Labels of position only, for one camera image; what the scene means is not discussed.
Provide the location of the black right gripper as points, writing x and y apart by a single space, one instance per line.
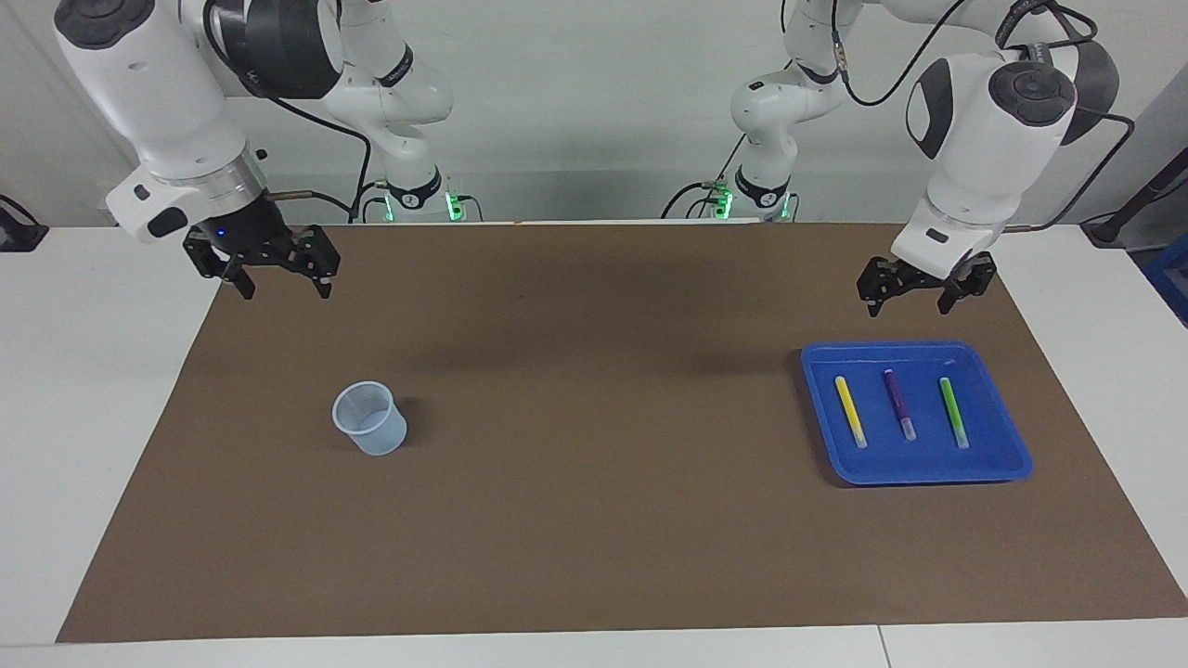
246 237

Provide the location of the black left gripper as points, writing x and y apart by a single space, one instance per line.
933 274

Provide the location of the purple pen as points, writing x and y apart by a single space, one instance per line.
898 404

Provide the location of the green pen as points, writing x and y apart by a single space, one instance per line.
954 413

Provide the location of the yellow pen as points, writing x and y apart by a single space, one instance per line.
850 411

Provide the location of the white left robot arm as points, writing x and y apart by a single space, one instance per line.
993 139

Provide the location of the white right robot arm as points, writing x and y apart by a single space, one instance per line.
158 102

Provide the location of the blue plastic tray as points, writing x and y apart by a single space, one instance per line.
928 459

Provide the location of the black angled stand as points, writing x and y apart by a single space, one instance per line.
1109 227

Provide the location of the clear plastic cup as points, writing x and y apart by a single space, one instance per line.
380 443

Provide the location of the blue crate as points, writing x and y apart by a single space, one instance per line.
1174 278

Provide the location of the black stand base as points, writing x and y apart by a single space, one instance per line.
19 237

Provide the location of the brown table mat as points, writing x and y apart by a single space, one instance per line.
594 510

